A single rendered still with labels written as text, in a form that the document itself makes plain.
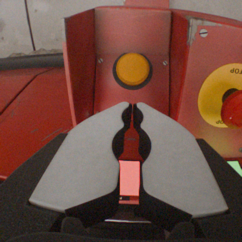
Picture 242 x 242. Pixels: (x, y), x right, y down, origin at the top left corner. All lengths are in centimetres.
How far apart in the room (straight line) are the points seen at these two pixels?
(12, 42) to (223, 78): 108
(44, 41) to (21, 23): 17
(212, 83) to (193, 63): 3
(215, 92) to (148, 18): 11
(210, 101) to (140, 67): 9
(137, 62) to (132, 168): 12
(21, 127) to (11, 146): 7
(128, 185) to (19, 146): 28
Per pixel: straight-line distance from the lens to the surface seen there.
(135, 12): 24
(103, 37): 24
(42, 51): 108
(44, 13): 104
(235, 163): 26
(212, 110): 20
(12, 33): 114
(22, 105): 58
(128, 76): 23
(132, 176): 21
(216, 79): 19
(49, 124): 47
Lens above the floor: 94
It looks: 54 degrees down
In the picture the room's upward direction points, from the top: 174 degrees counter-clockwise
